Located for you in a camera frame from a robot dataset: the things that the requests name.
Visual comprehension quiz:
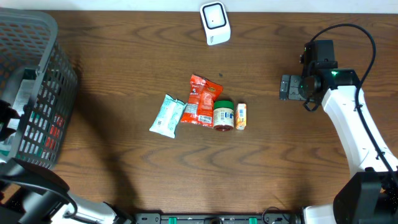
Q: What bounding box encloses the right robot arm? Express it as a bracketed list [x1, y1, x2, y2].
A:
[279, 40, 397, 223]

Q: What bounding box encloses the red snack bag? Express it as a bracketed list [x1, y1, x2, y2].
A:
[181, 75, 223, 128]

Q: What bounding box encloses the light green wipes pack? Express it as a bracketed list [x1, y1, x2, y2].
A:
[149, 95, 187, 138]

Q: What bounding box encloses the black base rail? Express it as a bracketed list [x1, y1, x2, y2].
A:
[134, 210, 305, 224]

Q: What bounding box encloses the white barcode scanner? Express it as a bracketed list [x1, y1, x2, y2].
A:
[200, 1, 231, 45]

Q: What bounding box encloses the grey plastic mesh basket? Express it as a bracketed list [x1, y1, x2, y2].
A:
[1, 8, 78, 169]

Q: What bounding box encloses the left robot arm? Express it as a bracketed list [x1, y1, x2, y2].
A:
[1, 98, 136, 223]

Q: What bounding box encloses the green lid jar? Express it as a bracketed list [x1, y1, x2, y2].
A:
[213, 100, 234, 131]

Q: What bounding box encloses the small orange box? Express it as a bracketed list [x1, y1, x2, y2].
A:
[235, 103, 247, 130]

